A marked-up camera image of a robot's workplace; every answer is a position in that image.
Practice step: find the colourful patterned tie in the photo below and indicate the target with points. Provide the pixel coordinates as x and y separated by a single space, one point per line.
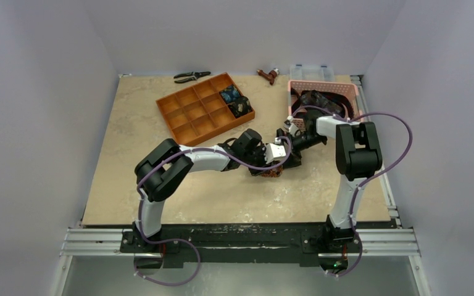
273 172

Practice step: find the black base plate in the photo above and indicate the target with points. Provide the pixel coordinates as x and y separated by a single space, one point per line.
284 243

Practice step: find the orange compartment tray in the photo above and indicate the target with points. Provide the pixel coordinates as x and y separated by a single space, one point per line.
198 113

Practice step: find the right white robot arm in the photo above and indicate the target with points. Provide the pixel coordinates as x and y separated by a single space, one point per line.
357 156

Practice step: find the black rolled tie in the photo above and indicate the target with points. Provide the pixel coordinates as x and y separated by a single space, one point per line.
240 107

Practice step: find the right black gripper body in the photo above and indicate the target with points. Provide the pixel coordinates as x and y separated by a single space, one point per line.
284 136

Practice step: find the clear plastic organizer box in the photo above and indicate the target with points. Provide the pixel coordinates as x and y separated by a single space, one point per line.
311 73

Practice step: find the pink plastic basket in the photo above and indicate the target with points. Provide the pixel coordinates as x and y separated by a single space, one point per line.
349 90

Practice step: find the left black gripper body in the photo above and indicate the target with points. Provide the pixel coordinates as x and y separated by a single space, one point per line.
256 158

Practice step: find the aluminium frame rail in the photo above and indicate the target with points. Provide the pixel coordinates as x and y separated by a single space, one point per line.
378 239

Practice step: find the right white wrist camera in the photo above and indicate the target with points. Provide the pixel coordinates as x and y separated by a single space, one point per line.
290 127

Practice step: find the dark ties in basket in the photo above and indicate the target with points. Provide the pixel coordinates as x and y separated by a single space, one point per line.
332 103

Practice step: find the black pliers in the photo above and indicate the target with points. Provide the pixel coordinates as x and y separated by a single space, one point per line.
189 76

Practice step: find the blue rolled tie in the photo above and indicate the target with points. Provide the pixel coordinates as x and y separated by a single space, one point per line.
230 94

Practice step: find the brown handled tool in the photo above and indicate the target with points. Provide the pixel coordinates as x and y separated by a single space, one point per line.
270 76

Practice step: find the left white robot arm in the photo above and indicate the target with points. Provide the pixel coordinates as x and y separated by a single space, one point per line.
162 171

